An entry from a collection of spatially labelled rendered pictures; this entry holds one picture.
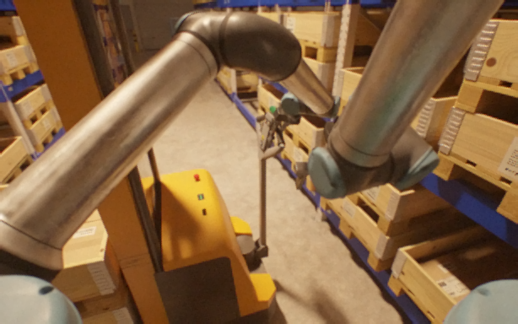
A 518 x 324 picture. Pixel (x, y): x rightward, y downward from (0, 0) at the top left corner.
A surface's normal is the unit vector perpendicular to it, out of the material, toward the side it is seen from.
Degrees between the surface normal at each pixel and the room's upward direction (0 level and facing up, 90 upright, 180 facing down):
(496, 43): 90
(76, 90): 90
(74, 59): 90
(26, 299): 5
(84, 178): 70
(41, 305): 5
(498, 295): 5
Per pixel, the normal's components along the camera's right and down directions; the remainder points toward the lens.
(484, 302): -0.08, -0.84
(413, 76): -0.32, 0.69
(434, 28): -0.54, 0.59
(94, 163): 0.65, -0.09
